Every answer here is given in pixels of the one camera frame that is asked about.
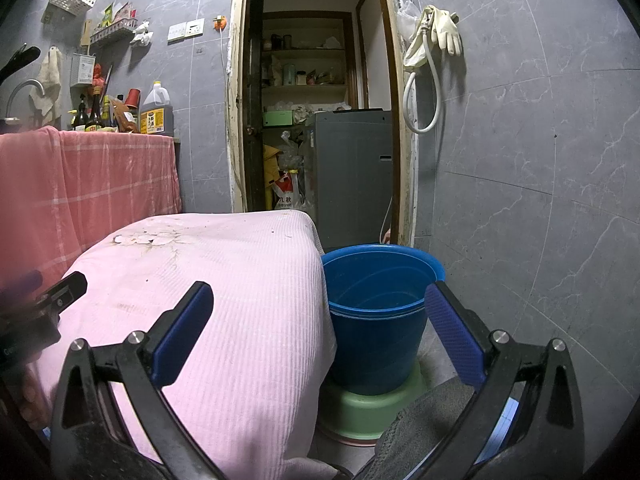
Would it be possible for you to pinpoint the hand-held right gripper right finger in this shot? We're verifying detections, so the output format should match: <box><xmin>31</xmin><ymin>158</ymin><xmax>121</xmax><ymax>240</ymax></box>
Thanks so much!
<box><xmin>425</xmin><ymin>281</ymin><xmax>587</xmax><ymax>480</ymax></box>

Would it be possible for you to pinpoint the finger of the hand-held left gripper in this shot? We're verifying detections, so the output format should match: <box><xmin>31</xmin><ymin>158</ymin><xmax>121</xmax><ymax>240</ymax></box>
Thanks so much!
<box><xmin>0</xmin><ymin>270</ymin><xmax>44</xmax><ymax>306</ymax></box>
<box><xmin>35</xmin><ymin>271</ymin><xmax>89</xmax><ymax>317</ymax></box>

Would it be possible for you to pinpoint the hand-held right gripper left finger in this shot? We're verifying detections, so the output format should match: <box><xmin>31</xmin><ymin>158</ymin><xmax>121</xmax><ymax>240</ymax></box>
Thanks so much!
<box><xmin>50</xmin><ymin>281</ymin><xmax>221</xmax><ymax>480</ymax></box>

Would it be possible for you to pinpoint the blue plastic bucket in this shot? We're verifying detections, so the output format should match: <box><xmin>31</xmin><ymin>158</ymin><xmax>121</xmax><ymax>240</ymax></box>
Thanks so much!
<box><xmin>320</xmin><ymin>243</ymin><xmax>446</xmax><ymax>396</ymax></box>

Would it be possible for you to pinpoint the person's left hand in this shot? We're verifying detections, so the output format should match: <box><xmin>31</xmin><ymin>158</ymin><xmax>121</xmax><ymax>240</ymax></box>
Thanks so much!
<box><xmin>20</xmin><ymin>374</ymin><xmax>52</xmax><ymax>432</ymax></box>

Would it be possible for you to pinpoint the pink floral blanket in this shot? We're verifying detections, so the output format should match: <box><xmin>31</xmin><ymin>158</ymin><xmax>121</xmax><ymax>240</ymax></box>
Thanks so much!
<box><xmin>27</xmin><ymin>210</ymin><xmax>339</xmax><ymax>480</ymax></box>

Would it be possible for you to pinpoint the grey cloth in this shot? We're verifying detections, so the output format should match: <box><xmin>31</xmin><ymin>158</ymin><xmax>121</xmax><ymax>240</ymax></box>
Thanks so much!
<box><xmin>375</xmin><ymin>377</ymin><xmax>482</xmax><ymax>480</ymax></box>

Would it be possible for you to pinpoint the pink checked cloth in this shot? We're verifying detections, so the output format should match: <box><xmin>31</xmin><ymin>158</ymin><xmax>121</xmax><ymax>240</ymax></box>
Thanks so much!
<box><xmin>0</xmin><ymin>126</ymin><xmax>182</xmax><ymax>291</ymax></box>

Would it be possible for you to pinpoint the green plastic basin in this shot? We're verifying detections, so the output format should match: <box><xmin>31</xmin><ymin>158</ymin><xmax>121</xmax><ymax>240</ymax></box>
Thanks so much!
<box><xmin>317</xmin><ymin>359</ymin><xmax>432</xmax><ymax>442</ymax></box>

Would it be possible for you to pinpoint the red and white plastic bag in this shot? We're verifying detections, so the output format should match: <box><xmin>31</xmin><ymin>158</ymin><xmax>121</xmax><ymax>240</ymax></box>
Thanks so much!
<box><xmin>271</xmin><ymin>170</ymin><xmax>304</xmax><ymax>212</ymax></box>

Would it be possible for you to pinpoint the yellow bag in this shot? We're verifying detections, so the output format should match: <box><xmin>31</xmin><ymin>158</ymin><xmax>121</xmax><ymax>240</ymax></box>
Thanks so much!
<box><xmin>263</xmin><ymin>144</ymin><xmax>282</xmax><ymax>212</ymax></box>

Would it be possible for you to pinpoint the brown packet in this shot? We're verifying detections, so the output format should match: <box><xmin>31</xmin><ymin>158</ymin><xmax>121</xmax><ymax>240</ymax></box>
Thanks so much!
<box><xmin>111</xmin><ymin>99</ymin><xmax>141</xmax><ymax>135</ymax></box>

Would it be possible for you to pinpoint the grey washing machine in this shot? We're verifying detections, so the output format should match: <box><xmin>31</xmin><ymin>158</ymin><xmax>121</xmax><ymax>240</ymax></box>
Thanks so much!
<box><xmin>302</xmin><ymin>108</ymin><xmax>396</xmax><ymax>254</ymax></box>

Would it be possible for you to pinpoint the cooking oil bottle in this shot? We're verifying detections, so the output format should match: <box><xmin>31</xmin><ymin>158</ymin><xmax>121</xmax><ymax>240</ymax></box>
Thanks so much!
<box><xmin>139</xmin><ymin>80</ymin><xmax>175</xmax><ymax>136</ymax></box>

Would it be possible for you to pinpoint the metal faucet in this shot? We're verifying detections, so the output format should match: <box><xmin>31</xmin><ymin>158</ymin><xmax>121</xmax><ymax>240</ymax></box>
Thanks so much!
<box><xmin>5</xmin><ymin>79</ymin><xmax>47</xmax><ymax>122</ymax></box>

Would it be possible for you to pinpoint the clear plastic bag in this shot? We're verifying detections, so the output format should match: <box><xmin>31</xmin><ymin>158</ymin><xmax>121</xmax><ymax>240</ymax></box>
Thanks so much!
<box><xmin>396</xmin><ymin>0</ymin><xmax>422</xmax><ymax>41</ymax></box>
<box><xmin>279</xmin><ymin>130</ymin><xmax>307</xmax><ymax>173</ymax></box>

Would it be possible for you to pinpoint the beige rag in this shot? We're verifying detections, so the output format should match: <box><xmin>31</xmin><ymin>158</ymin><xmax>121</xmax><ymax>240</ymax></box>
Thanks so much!
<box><xmin>29</xmin><ymin>46</ymin><xmax>64</xmax><ymax>127</ymax></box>

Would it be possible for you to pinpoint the black frying pan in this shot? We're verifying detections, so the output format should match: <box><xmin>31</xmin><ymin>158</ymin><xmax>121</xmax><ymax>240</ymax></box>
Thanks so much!
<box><xmin>0</xmin><ymin>46</ymin><xmax>41</xmax><ymax>79</ymax></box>

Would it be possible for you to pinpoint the wooden shelf unit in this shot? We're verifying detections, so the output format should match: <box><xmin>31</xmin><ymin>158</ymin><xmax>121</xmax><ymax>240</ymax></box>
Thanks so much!
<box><xmin>260</xmin><ymin>10</ymin><xmax>359</xmax><ymax>111</ymax></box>

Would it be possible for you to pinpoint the white crumpled plastic bag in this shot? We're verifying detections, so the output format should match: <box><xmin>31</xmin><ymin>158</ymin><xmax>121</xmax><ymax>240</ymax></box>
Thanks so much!
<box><xmin>130</xmin><ymin>21</ymin><xmax>154</xmax><ymax>47</ymax></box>

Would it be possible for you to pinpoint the cream rubber glove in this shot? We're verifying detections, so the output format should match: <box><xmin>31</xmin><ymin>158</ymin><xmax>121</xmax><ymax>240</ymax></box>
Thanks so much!
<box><xmin>403</xmin><ymin>10</ymin><xmax>432</xmax><ymax>69</ymax></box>
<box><xmin>429</xmin><ymin>5</ymin><xmax>464</xmax><ymax>57</ymax></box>

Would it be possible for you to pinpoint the white hose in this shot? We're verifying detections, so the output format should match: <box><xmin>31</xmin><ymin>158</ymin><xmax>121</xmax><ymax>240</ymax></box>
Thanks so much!
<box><xmin>402</xmin><ymin>60</ymin><xmax>442</xmax><ymax>135</ymax></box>

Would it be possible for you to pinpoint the wooden door frame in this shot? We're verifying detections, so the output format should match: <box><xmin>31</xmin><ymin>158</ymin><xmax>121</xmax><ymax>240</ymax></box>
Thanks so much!
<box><xmin>226</xmin><ymin>0</ymin><xmax>420</xmax><ymax>247</ymax></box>

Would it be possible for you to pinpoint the white wall shelf rack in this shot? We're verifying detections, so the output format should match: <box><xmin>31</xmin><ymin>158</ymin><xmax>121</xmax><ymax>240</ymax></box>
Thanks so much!
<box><xmin>90</xmin><ymin>17</ymin><xmax>139</xmax><ymax>46</ymax></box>

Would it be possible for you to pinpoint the white power cable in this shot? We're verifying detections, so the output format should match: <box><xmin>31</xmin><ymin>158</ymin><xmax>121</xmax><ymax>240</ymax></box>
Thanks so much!
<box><xmin>219</xmin><ymin>30</ymin><xmax>240</xmax><ymax>201</ymax></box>

